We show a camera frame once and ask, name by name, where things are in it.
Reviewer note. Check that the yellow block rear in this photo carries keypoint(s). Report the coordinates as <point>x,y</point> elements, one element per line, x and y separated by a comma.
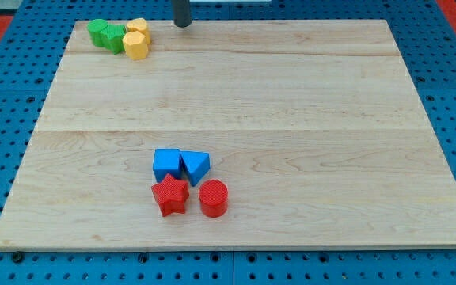
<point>139,25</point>

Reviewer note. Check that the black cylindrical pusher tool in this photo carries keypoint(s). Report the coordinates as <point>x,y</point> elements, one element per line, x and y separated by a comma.
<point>182,17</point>

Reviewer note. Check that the blue triangle block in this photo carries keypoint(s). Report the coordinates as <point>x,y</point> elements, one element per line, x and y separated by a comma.
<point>195,164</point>

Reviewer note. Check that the red star block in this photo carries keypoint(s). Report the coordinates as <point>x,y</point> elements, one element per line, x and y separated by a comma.
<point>171,195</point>

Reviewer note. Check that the blue cube block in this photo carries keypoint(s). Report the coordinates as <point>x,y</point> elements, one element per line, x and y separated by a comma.
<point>167,161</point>

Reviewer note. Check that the red cylinder block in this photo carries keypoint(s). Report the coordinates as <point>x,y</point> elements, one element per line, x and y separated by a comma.
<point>213,197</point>

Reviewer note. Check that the green star block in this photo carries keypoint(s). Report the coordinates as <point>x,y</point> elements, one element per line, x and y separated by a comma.
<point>112,38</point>

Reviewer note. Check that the yellow hexagon block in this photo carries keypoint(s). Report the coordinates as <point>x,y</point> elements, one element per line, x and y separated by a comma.
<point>135,45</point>

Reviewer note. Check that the green cylinder block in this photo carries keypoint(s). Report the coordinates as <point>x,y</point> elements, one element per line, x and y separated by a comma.
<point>94,28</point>

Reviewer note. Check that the wooden board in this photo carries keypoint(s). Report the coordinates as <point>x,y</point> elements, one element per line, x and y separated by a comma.
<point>315,127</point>

